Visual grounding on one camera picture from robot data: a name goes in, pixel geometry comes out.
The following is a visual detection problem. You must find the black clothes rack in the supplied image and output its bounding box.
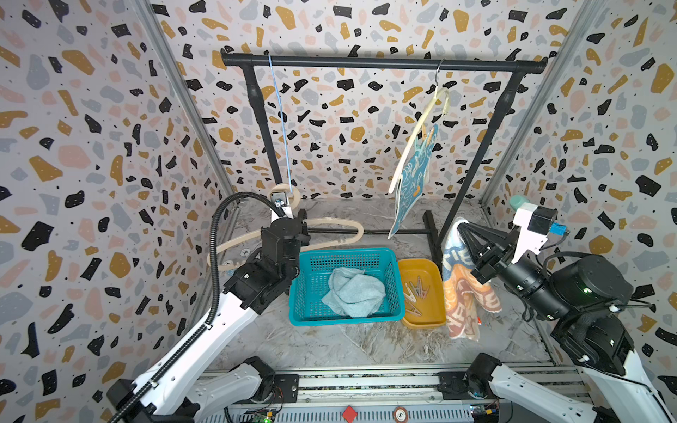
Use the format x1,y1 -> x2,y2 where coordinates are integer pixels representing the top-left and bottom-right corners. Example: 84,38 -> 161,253
220,50 -> 548,266

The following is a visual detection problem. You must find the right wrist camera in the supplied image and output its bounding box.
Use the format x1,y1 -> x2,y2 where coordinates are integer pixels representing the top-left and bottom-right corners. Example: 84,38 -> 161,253
511,202 -> 568,264

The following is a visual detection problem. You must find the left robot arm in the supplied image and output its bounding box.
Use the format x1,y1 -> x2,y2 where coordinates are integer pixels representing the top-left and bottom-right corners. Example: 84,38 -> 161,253
107,206 -> 310,422

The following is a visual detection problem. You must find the large wooden hanger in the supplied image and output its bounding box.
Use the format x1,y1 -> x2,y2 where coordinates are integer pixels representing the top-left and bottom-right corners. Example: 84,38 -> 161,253
388,59 -> 451,194

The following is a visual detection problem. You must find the white clothespin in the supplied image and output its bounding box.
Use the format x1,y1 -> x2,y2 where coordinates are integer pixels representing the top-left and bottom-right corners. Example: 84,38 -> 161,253
403,283 -> 418,304

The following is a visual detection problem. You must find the mint green microphone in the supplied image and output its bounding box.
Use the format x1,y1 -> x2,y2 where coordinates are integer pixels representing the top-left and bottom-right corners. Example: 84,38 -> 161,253
509,195 -> 529,211

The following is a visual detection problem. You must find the orange patterned towel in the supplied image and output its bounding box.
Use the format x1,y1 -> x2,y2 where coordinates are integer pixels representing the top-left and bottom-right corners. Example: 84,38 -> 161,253
442,218 -> 502,341

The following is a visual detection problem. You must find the red diamond sticker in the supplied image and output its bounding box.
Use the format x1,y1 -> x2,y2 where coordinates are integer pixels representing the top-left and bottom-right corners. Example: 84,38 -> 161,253
342,405 -> 358,423

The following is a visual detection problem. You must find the teal jellyfish pattern towel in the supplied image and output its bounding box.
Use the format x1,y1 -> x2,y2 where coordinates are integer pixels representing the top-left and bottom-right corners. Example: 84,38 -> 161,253
388,124 -> 438,239

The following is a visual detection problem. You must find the yellow plastic bin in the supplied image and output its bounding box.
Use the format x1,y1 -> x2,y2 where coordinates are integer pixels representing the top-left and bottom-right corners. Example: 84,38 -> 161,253
398,258 -> 446,330

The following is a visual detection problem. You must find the peach clothespin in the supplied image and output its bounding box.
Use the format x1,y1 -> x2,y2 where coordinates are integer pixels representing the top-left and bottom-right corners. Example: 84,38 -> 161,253
405,302 -> 421,317

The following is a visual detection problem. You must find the teal plastic basket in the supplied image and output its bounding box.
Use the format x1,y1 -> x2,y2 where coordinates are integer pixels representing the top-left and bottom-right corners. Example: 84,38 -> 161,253
289,248 -> 405,326

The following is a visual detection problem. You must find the light blue towel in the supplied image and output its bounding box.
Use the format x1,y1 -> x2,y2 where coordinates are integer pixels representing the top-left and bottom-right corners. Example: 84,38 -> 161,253
322,267 -> 386,318

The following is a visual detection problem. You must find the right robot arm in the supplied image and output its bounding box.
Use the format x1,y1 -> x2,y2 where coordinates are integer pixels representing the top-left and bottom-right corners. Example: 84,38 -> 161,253
458,223 -> 674,422

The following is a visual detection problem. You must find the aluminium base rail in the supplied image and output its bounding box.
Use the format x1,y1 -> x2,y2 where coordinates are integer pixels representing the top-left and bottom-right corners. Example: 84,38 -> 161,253
138,364 -> 604,423

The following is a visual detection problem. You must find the light blue wire hanger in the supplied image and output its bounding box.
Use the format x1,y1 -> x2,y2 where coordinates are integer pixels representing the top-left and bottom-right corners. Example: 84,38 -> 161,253
268,54 -> 294,194

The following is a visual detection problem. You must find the round red white sticker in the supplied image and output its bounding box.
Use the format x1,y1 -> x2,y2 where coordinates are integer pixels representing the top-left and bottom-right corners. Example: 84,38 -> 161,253
392,406 -> 409,423

